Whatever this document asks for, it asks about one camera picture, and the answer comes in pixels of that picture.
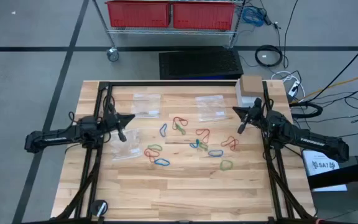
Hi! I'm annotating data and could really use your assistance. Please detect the black corrugated cable sleeve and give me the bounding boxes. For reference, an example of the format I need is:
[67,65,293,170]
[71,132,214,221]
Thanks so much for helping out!
[289,101,324,119]

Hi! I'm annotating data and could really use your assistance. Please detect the metal wire shelf cart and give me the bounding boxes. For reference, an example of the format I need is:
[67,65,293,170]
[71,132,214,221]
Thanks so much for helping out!
[91,0,247,49]

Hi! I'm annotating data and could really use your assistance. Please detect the brown cardboard box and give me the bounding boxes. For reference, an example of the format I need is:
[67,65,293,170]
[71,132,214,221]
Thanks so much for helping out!
[239,74,264,97]

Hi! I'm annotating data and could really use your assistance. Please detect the yellow cable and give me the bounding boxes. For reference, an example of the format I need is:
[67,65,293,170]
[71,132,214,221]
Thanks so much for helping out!
[290,70,358,103]

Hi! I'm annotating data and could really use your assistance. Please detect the black aluminium table frame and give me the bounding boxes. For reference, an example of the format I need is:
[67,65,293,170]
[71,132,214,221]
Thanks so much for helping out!
[54,80,315,224]

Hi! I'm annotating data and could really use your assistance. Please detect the thick black floor cable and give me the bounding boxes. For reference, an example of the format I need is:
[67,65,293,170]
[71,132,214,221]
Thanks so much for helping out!
[303,40,358,103]

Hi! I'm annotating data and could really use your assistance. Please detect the red rubber band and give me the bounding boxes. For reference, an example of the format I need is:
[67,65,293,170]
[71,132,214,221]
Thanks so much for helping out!
[144,147,161,164]
[172,116,189,131]
[220,135,240,152]
[195,128,211,144]

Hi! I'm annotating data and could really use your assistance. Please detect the black beam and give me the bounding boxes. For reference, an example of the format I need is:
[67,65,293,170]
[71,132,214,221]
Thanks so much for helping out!
[308,159,358,190]

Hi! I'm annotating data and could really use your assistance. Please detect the grey side table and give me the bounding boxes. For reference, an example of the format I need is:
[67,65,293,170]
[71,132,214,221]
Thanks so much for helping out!
[309,154,358,224]

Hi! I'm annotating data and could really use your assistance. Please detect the red plastic bin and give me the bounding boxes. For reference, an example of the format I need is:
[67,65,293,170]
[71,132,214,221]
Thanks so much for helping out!
[172,1,236,31]
[105,0,171,29]

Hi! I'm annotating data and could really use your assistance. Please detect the shelf cart caster wheel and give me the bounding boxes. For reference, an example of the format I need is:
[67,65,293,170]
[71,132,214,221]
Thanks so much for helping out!
[106,46,120,63]

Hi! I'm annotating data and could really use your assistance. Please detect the black cable coil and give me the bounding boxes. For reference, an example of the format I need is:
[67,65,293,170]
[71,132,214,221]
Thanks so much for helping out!
[254,44,284,68]

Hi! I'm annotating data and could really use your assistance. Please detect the clear plastic zip bag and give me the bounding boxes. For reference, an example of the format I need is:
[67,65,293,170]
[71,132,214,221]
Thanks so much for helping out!
[109,128,144,162]
[130,92,162,120]
[195,94,229,123]

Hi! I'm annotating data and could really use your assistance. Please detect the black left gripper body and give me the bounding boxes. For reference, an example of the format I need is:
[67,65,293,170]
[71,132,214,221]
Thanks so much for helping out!
[103,103,127,142]

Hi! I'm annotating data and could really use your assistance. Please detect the round black disc base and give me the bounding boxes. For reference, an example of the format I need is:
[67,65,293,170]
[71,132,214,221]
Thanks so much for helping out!
[91,199,109,217]

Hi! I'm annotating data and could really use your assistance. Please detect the white printed booklet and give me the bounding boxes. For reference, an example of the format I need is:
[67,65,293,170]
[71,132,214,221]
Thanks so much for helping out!
[301,150,348,192]

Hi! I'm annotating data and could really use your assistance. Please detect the blue cable coil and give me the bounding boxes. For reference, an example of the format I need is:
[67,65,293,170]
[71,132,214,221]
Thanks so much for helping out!
[241,6,267,28]

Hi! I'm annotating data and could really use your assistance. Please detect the white power strip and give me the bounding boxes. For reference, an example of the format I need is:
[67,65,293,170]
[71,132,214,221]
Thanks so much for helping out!
[287,80,301,98]

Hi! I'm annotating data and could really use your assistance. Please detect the black perforated floor mat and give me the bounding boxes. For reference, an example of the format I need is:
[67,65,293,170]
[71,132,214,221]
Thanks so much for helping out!
[158,49,244,80]

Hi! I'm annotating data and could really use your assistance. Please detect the white cable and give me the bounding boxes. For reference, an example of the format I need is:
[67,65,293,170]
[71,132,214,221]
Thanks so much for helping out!
[270,70,306,100]

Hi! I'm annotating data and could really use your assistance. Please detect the white box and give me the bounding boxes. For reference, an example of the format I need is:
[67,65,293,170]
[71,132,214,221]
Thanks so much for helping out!
[235,79,264,109]

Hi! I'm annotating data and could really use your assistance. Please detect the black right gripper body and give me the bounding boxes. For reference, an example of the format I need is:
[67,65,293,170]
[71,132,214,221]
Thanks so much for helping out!
[237,98,269,134]

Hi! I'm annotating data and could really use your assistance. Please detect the thin black floor cable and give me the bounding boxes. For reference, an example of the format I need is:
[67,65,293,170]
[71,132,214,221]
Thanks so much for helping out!
[283,0,300,69]

